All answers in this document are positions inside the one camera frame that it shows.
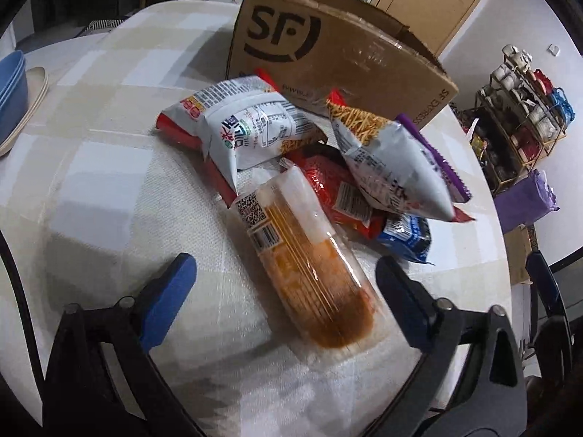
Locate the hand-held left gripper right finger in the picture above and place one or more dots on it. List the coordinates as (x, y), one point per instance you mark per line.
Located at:
(403, 300)

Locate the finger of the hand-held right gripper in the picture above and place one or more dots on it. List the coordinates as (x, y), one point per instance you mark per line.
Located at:
(544, 286)

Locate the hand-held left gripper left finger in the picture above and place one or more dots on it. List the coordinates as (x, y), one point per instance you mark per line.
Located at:
(166, 296)

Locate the blue snack packet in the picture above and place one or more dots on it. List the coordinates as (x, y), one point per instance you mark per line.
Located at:
(407, 236)

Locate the long clear orange biscuit pack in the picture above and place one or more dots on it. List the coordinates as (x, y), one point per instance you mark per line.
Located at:
(309, 259)

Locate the red snack packet white label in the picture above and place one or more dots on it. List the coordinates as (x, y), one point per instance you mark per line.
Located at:
(337, 186)

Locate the white red noodle snack packet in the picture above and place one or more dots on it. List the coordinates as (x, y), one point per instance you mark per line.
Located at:
(391, 168)
(241, 127)

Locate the purple snack packet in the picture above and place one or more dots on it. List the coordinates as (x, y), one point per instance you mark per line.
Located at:
(437, 164)

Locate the brown cardboard box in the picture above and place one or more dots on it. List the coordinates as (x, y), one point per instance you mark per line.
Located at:
(364, 68)

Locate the cardboard box with dark print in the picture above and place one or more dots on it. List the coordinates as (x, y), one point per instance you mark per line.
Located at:
(517, 255)

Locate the purple bag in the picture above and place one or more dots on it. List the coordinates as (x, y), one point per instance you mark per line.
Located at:
(524, 200)

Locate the white bin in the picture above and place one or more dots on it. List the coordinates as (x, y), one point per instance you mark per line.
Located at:
(473, 143)

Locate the metal shoe rack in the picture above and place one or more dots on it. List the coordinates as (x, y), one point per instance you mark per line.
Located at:
(505, 114)

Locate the rows of shoes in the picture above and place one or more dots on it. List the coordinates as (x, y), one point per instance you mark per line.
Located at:
(519, 73)

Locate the beige plate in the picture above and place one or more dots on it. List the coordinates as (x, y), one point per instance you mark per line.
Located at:
(34, 100)

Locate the patterned floor rug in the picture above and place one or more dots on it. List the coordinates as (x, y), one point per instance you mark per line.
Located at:
(102, 24)

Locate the white light switch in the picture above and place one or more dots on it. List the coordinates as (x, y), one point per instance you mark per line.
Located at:
(554, 49)

